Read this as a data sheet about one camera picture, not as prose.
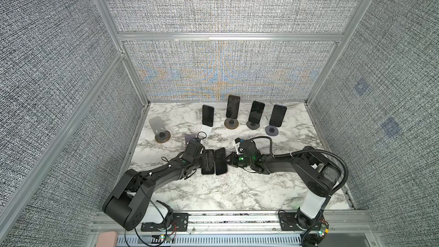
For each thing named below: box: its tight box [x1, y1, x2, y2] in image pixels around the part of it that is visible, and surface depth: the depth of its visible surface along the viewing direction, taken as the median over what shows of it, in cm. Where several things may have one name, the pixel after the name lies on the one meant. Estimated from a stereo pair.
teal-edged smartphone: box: [214, 147, 228, 176], surface depth 93 cm
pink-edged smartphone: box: [201, 149, 215, 175], surface depth 82 cm
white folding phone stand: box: [198, 124, 213, 138], surface depth 106 cm
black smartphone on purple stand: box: [269, 104, 287, 128], surface depth 97 cm
